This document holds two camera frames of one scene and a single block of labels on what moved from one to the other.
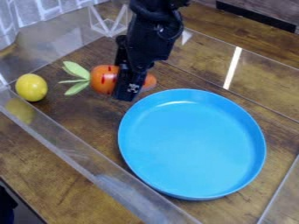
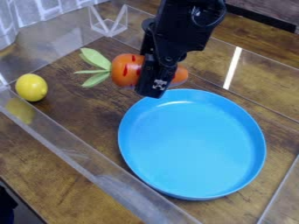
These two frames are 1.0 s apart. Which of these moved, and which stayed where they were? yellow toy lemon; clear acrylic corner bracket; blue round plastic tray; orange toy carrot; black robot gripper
Moved: black robot gripper; orange toy carrot
Stayed: blue round plastic tray; yellow toy lemon; clear acrylic corner bracket
